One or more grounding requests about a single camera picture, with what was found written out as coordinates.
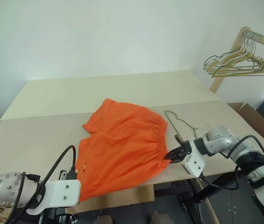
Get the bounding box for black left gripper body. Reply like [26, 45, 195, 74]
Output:
[42, 171, 79, 224]

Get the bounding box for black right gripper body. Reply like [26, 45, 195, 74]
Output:
[174, 134, 192, 162]

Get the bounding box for thin wire hanger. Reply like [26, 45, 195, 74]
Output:
[164, 110, 211, 140]

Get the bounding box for orange shorts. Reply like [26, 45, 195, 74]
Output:
[78, 98, 169, 203]

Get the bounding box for light wooden slat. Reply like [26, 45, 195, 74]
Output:
[196, 177, 219, 224]

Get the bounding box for wooden clothes rack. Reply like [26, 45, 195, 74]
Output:
[210, 27, 264, 94]

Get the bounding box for open cardboard box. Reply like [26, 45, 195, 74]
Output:
[227, 102, 264, 151]

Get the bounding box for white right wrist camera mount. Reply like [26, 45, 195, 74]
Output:
[180, 139, 206, 179]

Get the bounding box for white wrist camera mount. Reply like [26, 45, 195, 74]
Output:
[180, 139, 206, 179]
[26, 179, 81, 216]

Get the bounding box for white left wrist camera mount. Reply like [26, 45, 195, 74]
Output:
[26, 179, 81, 216]

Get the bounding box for black metal table frame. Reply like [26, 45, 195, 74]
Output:
[154, 174, 219, 224]

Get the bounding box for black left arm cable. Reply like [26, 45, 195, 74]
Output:
[10, 145, 78, 215]

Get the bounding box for dark green wire hanger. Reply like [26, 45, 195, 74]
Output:
[203, 32, 264, 70]

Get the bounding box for silver wire hanger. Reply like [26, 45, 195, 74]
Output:
[210, 32, 264, 72]

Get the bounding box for bunch of wire hangers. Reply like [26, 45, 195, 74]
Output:
[206, 32, 264, 74]

